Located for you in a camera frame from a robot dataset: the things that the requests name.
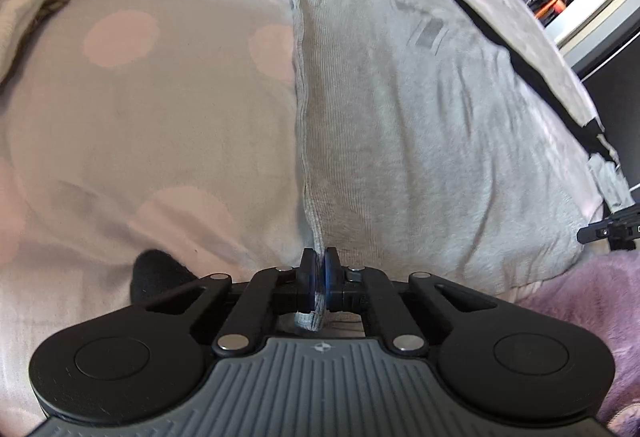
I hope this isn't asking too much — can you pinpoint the person's black sock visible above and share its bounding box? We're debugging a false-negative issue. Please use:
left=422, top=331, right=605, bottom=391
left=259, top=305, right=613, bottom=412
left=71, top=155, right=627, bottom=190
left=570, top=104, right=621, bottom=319
left=129, top=249, right=198, bottom=304

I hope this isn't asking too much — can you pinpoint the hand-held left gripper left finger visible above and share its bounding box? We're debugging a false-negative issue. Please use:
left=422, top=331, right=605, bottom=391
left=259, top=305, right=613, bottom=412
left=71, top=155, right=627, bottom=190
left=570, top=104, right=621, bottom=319
left=145, top=248, right=321, bottom=358

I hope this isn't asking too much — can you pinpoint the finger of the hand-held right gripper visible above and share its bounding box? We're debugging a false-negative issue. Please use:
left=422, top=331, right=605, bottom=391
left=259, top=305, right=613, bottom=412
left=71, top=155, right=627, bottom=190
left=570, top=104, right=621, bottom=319
left=576, top=205, right=640, bottom=252

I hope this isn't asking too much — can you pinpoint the orange box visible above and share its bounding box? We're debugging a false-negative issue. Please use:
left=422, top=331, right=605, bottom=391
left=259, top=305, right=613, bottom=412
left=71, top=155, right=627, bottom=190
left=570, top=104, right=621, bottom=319
left=532, top=0, right=569, bottom=19

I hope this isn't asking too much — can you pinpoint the pink dotted bed sheet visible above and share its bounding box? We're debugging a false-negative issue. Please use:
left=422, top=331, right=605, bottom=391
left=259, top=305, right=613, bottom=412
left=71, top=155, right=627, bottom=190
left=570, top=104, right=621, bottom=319
left=0, top=0, right=621, bottom=437

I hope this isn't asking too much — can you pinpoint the cream folded cloth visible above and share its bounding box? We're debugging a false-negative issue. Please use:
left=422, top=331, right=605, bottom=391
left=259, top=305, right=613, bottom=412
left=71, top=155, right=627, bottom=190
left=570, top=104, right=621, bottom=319
left=0, top=0, right=72, bottom=84

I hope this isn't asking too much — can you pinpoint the grey knit garment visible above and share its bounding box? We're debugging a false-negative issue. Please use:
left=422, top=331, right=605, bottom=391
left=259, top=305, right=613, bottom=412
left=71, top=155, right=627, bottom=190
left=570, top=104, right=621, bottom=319
left=279, top=0, right=627, bottom=334

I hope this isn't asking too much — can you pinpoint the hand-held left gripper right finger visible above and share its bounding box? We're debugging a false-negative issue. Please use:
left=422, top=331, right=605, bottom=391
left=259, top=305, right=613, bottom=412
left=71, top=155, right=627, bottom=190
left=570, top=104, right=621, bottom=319
left=324, top=246, right=501, bottom=358

